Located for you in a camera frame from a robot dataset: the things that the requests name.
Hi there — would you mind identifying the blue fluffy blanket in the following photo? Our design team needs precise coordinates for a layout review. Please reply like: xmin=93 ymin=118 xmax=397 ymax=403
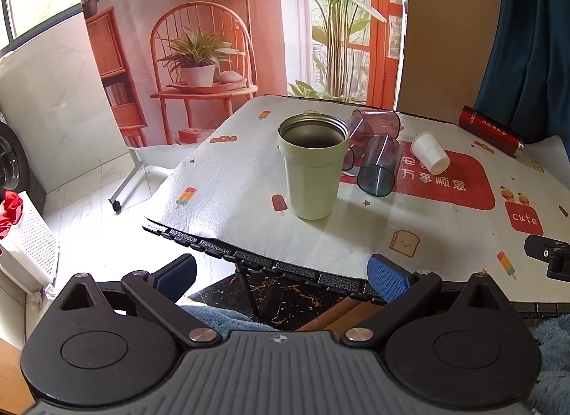
xmin=177 ymin=303 xmax=570 ymax=415

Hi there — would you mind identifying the white paper cup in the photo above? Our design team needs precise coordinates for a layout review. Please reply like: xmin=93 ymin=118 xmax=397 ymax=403
xmin=410 ymin=130 xmax=450 ymax=176

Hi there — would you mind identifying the grey backdrop stand leg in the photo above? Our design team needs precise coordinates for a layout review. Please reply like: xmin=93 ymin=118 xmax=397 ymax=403
xmin=109 ymin=147 xmax=149 ymax=214

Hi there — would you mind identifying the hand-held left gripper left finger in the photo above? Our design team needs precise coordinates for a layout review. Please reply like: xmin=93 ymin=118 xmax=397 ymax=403
xmin=60 ymin=253 xmax=222 ymax=352

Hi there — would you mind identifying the dark blue curtain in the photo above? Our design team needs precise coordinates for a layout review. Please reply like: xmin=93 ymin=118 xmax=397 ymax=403
xmin=472 ymin=0 xmax=570 ymax=147

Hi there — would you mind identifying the blue transparent plastic cup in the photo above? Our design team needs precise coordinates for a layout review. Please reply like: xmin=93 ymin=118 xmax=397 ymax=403
xmin=356 ymin=134 xmax=404 ymax=198

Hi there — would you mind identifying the printed white tablecloth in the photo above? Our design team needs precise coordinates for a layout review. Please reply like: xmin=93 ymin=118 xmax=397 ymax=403
xmin=143 ymin=94 xmax=570 ymax=305

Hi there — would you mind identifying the white perforated laundry basket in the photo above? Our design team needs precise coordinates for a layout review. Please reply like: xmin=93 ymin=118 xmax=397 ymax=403
xmin=0 ymin=191 xmax=61 ymax=296

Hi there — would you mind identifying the printed room backdrop poster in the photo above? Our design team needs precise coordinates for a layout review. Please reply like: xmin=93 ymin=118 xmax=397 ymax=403
xmin=75 ymin=0 xmax=410 ymax=149

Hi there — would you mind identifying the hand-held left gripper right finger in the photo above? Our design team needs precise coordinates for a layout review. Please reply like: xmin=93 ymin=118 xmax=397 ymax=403
xmin=340 ymin=253 xmax=509 ymax=350

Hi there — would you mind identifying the washing machine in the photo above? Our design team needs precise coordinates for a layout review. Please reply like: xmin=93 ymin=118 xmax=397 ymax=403
xmin=0 ymin=123 xmax=45 ymax=204

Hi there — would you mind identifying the brown wooden board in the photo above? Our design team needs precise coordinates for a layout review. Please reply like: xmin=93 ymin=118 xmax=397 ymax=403
xmin=296 ymin=297 xmax=371 ymax=332

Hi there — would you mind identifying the red cloth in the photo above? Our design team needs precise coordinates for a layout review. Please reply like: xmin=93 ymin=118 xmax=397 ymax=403
xmin=0 ymin=190 xmax=25 ymax=240

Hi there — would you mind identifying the purple transparent plastic cup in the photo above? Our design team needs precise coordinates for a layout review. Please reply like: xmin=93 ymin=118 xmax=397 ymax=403
xmin=341 ymin=133 xmax=371 ymax=172
xmin=347 ymin=109 xmax=404 ymax=148

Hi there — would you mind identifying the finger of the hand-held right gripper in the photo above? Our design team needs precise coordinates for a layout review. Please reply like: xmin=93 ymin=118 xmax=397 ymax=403
xmin=524 ymin=234 xmax=570 ymax=283

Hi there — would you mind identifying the pale green tall cup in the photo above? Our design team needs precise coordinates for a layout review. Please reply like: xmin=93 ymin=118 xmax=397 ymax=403
xmin=277 ymin=113 xmax=350 ymax=221

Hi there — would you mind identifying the red cylindrical can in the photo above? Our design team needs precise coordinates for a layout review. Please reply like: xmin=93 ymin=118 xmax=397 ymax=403
xmin=458 ymin=105 xmax=526 ymax=158

